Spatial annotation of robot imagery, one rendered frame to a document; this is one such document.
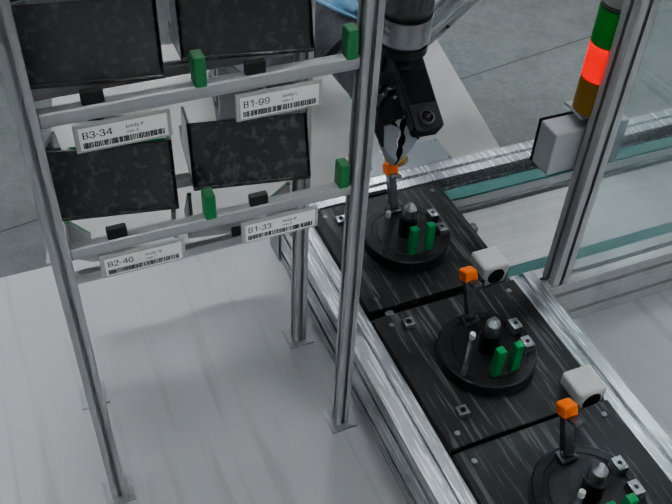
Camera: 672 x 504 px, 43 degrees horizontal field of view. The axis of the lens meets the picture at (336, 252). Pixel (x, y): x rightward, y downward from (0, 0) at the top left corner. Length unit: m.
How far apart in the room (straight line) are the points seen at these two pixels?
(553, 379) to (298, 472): 0.38
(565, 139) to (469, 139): 0.63
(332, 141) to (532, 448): 0.85
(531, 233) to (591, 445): 0.47
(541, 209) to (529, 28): 2.58
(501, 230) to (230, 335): 0.50
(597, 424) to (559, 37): 3.03
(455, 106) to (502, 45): 2.04
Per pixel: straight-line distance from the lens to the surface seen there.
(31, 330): 1.44
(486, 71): 3.73
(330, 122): 1.82
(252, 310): 1.41
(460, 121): 1.86
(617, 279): 1.46
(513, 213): 1.56
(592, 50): 1.16
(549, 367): 1.25
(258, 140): 0.94
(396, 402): 1.18
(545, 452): 1.16
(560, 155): 1.22
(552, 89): 3.69
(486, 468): 1.13
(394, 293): 1.30
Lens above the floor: 1.90
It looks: 44 degrees down
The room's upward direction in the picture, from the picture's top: 3 degrees clockwise
